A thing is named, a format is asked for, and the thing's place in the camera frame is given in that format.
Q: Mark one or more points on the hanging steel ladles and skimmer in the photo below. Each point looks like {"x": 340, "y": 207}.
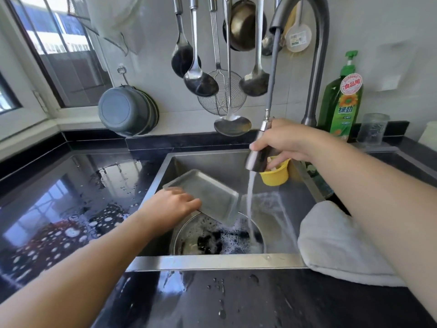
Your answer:
{"x": 181, "y": 59}

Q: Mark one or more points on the stainless steel sink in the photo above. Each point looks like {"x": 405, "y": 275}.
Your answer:
{"x": 153, "y": 194}

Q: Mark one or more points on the person's left forearm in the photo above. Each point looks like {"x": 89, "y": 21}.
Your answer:
{"x": 68, "y": 276}

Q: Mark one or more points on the steel gooseneck faucet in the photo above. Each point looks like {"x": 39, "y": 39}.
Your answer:
{"x": 321, "y": 37}

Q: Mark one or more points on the steel soup ladle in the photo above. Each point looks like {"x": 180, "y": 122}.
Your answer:
{"x": 201, "y": 82}

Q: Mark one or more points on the clear plastic cup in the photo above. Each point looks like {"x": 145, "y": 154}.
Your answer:
{"x": 373, "y": 129}

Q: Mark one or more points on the yellow hanging sink cup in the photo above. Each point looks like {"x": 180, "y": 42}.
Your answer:
{"x": 275, "y": 177}

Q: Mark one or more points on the person's right forearm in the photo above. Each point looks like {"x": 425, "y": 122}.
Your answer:
{"x": 382, "y": 201}

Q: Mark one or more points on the person's right hand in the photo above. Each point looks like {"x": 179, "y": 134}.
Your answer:
{"x": 283, "y": 140}

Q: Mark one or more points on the steel wall hook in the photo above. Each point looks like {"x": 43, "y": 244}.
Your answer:
{"x": 123, "y": 75}

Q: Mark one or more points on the white dish brush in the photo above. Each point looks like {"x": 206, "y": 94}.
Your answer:
{"x": 298, "y": 37}

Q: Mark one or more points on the white hanging cloth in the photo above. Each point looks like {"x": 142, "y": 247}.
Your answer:
{"x": 113, "y": 17}

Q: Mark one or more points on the rectangular steel tray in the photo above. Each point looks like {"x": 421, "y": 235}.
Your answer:
{"x": 205, "y": 191}

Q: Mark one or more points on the black round steamer rack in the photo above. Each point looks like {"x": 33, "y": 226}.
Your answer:
{"x": 218, "y": 242}

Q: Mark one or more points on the round steel pan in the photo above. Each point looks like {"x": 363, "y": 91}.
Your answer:
{"x": 184, "y": 239}

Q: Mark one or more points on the green dish soap bottle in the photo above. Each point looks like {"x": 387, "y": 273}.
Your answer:
{"x": 341, "y": 106}

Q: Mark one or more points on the person's left hand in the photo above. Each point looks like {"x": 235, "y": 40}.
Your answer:
{"x": 167, "y": 211}

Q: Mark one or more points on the white dish rag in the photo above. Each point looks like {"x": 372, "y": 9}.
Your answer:
{"x": 341, "y": 246}

